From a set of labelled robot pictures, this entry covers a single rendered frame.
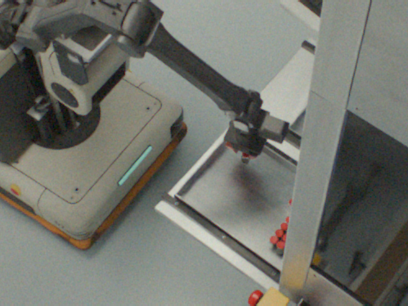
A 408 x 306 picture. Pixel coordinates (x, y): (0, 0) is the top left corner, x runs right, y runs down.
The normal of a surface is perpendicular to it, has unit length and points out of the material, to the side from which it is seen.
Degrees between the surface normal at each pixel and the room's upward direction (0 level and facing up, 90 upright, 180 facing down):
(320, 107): 90
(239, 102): 55
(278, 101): 0
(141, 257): 0
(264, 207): 0
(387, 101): 90
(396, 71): 90
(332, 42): 90
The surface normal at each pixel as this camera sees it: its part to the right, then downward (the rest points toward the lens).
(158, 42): 0.70, 0.11
